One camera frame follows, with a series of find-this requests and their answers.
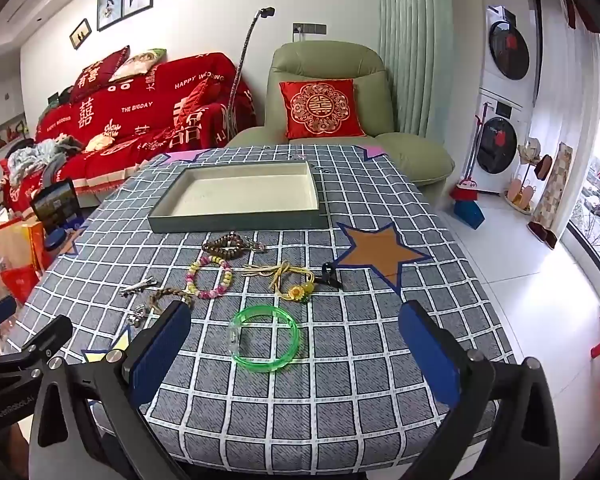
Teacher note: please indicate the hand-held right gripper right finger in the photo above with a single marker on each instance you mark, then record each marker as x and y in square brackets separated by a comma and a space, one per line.
[425, 355]

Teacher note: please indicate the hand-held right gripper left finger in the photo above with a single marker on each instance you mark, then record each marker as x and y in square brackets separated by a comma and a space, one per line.
[162, 355]

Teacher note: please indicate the green translucent bangle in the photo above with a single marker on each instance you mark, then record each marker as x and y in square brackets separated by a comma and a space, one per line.
[266, 366]

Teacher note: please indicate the black hair claw clip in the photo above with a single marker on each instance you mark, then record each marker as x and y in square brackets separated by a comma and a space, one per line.
[330, 275]

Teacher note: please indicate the green jewelry tray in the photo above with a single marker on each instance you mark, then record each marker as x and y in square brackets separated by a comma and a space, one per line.
[240, 195]

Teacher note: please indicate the orange shopping bag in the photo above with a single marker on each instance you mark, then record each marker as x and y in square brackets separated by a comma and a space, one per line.
[17, 280]

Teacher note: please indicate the small silver earrings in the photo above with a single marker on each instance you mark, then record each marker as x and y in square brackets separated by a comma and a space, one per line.
[137, 312]

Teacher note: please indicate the silver hair clip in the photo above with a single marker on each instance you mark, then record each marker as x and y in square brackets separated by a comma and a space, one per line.
[139, 287]

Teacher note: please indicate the grey grid tablecloth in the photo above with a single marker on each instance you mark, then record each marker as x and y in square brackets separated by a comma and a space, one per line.
[355, 385]

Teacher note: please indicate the black printed box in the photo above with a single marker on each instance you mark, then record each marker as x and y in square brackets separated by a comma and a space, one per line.
[55, 202]

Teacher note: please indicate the blue dustpan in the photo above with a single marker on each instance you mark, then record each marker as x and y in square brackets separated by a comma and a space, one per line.
[469, 214]

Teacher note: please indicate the grey clothes pile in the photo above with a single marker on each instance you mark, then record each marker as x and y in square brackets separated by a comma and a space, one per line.
[40, 152]

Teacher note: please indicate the red broom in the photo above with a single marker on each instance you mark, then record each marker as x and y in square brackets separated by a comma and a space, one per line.
[465, 191]

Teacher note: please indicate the slipper rack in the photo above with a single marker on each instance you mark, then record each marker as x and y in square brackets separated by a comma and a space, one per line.
[522, 190]

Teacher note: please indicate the cream cloth bundle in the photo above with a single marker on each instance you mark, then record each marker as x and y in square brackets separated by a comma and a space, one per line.
[97, 142]

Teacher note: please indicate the checkered folding panel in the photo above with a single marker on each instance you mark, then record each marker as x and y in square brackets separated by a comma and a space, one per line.
[552, 190]

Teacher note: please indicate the white washing machine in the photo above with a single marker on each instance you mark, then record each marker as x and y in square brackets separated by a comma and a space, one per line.
[500, 145]

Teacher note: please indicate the red printed sofa cover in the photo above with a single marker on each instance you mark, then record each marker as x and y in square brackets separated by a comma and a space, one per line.
[145, 110]

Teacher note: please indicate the red lettered pillow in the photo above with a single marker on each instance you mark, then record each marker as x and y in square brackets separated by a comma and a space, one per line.
[95, 77]

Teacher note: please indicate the red satin cushion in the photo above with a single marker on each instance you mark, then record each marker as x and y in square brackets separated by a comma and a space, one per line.
[195, 100]

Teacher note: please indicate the red embroidered cushion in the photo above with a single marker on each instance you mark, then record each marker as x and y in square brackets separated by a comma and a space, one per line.
[322, 107]

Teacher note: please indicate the portrait print pillow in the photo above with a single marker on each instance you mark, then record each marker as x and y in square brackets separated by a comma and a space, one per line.
[140, 62]

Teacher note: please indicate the green armchair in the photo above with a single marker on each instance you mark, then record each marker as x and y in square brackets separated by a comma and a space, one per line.
[325, 60]

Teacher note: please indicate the white tumble dryer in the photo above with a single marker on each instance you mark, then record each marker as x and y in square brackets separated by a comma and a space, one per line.
[507, 50]

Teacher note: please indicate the green pleated curtain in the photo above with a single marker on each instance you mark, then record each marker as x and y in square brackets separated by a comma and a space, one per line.
[415, 35]

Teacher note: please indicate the wall poster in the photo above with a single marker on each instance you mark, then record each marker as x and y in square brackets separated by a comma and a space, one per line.
[7, 132]

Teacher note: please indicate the small black picture frame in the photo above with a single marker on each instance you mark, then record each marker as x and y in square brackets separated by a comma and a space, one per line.
[80, 34]

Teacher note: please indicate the teal photo picture frame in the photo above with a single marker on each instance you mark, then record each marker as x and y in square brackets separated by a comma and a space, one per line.
[110, 12]

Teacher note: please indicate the grey wall socket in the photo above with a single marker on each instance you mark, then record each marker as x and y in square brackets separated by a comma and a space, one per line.
[309, 30]

